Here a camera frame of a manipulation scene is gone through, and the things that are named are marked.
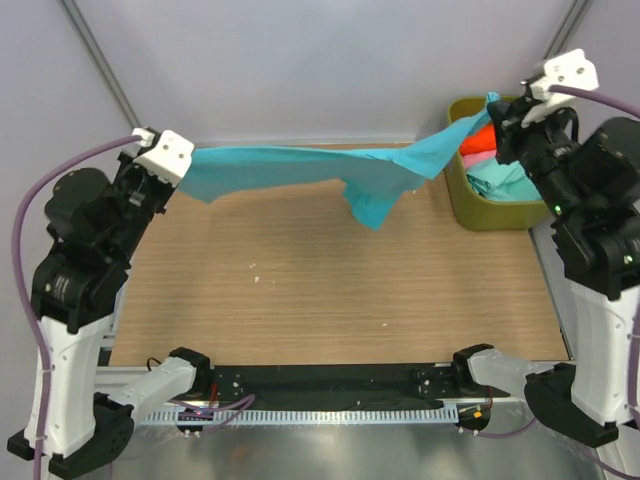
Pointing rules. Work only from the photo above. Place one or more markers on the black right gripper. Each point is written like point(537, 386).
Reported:
point(510, 132)

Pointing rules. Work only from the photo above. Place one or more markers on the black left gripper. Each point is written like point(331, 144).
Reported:
point(128, 167)

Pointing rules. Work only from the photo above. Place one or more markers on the blue t shirt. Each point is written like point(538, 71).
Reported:
point(374, 179)

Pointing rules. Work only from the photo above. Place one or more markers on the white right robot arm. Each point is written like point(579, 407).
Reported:
point(590, 188)

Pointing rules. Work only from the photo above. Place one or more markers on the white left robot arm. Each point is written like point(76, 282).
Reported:
point(96, 224)

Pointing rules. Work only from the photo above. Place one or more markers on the orange folded t shirt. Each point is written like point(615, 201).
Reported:
point(481, 141)

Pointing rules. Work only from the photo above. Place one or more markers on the pink folded t shirt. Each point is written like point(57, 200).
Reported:
point(473, 159)

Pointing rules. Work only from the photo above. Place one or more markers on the mint green folded t shirt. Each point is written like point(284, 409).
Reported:
point(502, 182)

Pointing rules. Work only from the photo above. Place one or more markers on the olive green plastic tub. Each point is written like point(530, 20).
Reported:
point(475, 212)

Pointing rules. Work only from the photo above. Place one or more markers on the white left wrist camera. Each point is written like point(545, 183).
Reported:
point(166, 155)

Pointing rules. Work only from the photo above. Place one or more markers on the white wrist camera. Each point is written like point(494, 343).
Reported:
point(166, 155)
point(571, 69)

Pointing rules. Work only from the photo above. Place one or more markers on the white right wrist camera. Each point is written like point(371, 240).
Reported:
point(571, 69)

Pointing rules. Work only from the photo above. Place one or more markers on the aluminium right frame post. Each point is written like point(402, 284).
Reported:
point(567, 28)

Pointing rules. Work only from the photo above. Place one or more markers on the aluminium frame post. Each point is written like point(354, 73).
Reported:
point(85, 35)
point(567, 28)

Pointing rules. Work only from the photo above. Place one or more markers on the aluminium left frame post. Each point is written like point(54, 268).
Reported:
point(85, 35)

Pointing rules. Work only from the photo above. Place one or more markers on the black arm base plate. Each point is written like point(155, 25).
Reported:
point(285, 384)

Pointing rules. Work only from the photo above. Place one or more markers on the slotted grey cable duct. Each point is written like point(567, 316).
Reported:
point(174, 416)

